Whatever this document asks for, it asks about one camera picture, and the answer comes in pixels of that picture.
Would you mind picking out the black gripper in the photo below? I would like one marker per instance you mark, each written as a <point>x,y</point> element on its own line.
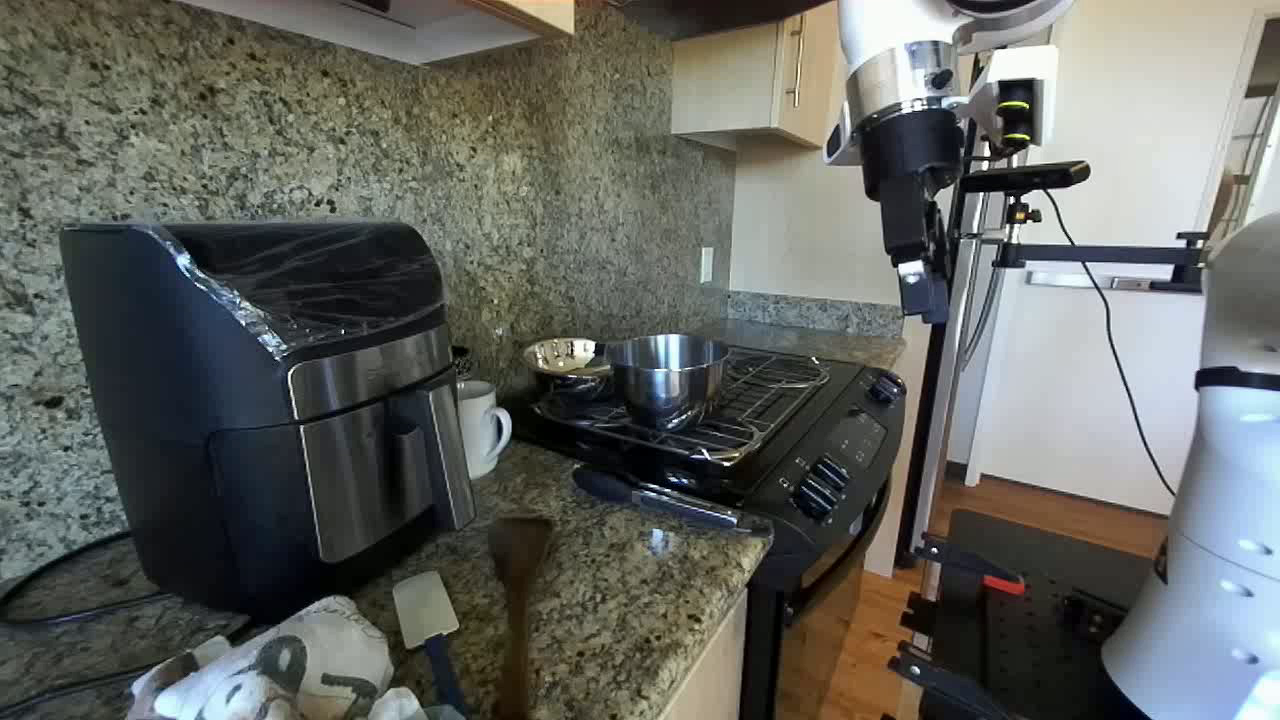
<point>913,163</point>

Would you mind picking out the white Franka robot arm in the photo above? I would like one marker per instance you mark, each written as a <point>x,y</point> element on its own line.
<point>881,24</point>

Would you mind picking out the black electric stove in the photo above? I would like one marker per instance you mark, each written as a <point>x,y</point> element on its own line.
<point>787,466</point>

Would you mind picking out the cream upper cabinet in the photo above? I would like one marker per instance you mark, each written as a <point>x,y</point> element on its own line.
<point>752,80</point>
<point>403,20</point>

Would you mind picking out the cream cabinet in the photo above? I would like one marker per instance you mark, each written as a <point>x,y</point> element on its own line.
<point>752,80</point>
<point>715,673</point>
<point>403,20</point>

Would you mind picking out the stainless steel pot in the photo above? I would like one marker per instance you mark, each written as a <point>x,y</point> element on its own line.
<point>667,374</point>

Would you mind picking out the shiny steel bowl pan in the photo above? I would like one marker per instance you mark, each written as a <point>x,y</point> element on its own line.
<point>562,353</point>

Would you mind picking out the cream lower cabinet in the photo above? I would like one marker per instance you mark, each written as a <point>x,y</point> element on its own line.
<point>715,673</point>

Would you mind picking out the white ceramic mug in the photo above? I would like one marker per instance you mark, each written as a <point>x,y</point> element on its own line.
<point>479,424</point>

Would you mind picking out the wooden spatula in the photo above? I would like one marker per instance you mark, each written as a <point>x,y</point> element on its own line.
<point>522,562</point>

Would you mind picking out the black coffee maker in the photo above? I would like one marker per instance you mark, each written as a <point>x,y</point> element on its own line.
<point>252,414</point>

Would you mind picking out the black stereo camera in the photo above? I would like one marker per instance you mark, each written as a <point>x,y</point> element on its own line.
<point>1025,176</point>

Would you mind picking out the black camera stand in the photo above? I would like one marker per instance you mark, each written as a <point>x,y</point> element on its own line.
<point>1092,255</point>

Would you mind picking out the white wall outlet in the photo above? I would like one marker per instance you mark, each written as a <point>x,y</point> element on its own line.
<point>705,265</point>

